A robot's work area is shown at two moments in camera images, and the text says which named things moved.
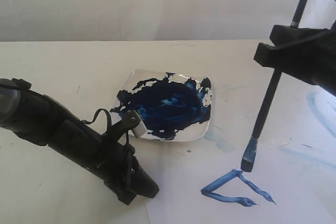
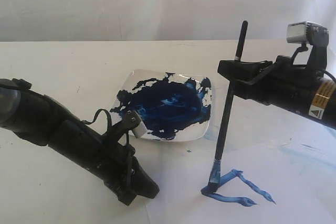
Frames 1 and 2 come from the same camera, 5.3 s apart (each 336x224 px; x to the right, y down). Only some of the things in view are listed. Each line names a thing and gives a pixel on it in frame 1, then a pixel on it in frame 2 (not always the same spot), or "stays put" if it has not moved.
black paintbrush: x=248 y=159 → x=214 y=180
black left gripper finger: x=144 y=185 stays put
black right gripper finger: x=313 y=61 → x=246 y=77
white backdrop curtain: x=159 y=6 stays put
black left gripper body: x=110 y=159 stays put
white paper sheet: x=203 y=183 stays put
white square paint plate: x=176 y=107 stays put
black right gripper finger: x=281 y=34 → x=263 y=66
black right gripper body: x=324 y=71 → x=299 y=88
